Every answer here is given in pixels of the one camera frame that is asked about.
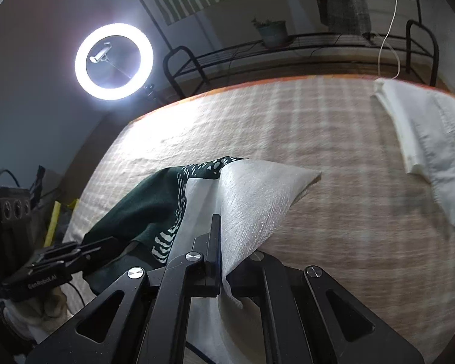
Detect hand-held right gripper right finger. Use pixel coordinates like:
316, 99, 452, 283
222, 250, 425, 364

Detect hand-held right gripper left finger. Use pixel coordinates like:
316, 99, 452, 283
25, 214, 222, 364

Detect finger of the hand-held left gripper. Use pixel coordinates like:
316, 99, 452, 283
76, 236, 116, 264

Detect white green printed t-shirt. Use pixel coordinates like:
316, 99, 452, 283
81, 155, 323, 364

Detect person's left forearm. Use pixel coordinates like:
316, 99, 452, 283
0, 303, 35, 364

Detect black metal clothes rack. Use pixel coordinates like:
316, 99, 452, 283
119, 0, 440, 99

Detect person's left hand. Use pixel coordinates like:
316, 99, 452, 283
2, 286, 74, 345

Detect yellow crate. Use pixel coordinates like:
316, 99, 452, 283
43, 199, 80, 249

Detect white shorts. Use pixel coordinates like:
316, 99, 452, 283
372, 78, 455, 228

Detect potted plant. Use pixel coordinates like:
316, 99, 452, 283
251, 17, 289, 49

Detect grey plaid coat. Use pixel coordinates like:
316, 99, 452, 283
318, 0, 372, 35

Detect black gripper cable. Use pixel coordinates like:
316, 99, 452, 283
0, 169, 21, 192

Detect ring light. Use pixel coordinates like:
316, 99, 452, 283
75, 23, 167, 105

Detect white lamp cable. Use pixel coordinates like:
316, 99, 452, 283
378, 0, 400, 80

